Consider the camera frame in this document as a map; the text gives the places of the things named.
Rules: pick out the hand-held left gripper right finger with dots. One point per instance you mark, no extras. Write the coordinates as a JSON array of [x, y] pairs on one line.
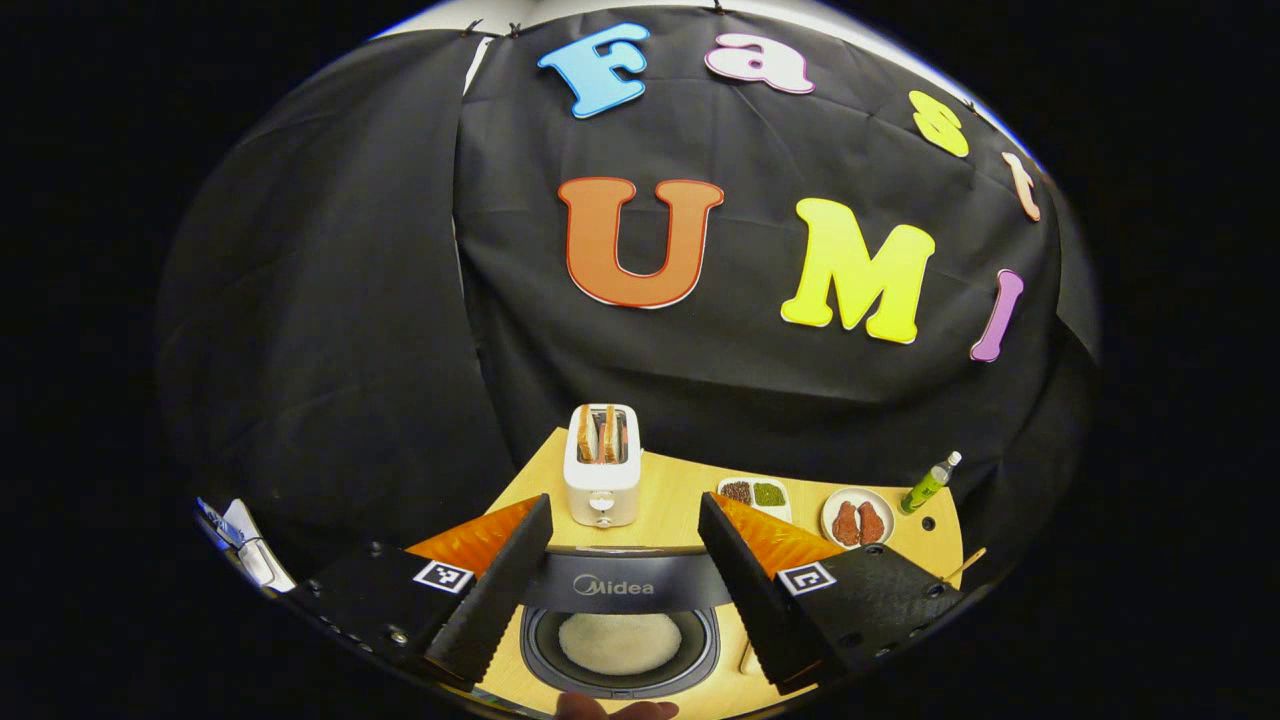
[[755, 600]]

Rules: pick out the white toaster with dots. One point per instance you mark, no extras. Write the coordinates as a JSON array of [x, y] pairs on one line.
[[603, 490]]

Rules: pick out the computer monitor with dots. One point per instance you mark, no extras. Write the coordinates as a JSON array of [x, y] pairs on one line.
[[215, 522]]

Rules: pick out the white divided dish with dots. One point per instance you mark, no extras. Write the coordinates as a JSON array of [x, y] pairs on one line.
[[760, 495]]

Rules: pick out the toasted bread slice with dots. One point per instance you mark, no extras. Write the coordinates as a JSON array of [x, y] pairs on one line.
[[609, 435], [586, 435]]

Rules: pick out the white rice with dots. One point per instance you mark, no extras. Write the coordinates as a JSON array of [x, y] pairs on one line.
[[620, 643]]

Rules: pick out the red beans pile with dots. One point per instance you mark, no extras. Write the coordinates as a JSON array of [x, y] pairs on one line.
[[737, 491]]

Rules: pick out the brown meat piece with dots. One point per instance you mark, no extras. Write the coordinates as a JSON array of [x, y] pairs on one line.
[[871, 521], [846, 523]]

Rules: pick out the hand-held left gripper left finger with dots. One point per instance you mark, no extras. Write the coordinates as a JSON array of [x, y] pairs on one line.
[[500, 600]]

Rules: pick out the black backdrop cloth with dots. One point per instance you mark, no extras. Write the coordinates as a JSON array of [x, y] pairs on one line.
[[750, 370]]

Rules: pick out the green drink bottle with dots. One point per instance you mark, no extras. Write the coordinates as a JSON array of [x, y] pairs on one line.
[[925, 488]]

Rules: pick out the green beans pile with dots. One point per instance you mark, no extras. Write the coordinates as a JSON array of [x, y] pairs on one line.
[[768, 493]]

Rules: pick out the white round plate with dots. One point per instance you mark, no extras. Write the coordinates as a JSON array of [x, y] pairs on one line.
[[858, 520]]

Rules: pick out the dark grey rice cooker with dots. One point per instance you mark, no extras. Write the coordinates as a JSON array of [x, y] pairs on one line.
[[620, 590]]

